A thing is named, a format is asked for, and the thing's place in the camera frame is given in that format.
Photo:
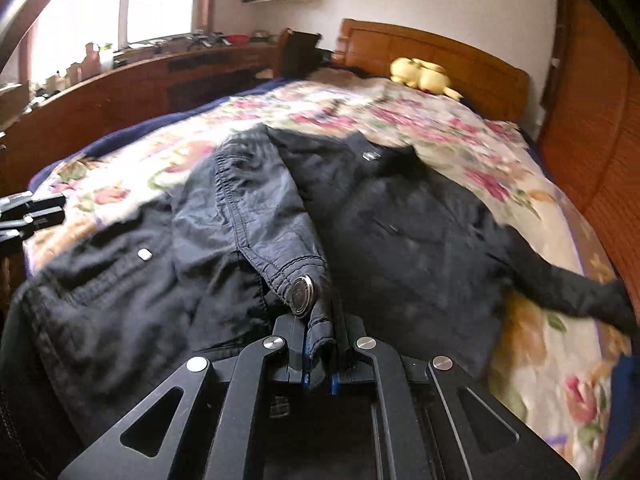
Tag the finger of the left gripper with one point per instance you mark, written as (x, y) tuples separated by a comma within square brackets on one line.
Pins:
[(17, 230), (19, 204)]

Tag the wooden louvered wardrobe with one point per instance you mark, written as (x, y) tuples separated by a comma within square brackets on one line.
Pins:
[(590, 140)]

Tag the wooden desk cabinet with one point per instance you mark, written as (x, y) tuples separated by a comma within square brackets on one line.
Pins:
[(121, 98)]

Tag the yellow plush toy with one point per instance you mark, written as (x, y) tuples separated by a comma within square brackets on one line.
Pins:
[(425, 76)]

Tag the wooden headboard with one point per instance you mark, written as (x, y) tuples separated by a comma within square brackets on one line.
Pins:
[(495, 89)]

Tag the black jacket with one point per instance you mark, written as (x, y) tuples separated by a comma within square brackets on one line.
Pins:
[(276, 221)]

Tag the wooden chair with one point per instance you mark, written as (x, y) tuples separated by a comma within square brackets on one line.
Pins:
[(297, 54)]

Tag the floral blanket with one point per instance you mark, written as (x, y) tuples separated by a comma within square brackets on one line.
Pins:
[(554, 372)]

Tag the window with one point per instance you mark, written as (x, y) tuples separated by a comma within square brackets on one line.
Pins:
[(42, 38)]

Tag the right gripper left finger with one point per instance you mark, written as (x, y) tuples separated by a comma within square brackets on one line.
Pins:
[(203, 421)]

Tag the navy blue bed sheet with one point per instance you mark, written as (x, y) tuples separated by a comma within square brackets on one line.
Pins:
[(116, 140)]

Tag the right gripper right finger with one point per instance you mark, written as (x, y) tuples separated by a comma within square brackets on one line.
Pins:
[(430, 420)]

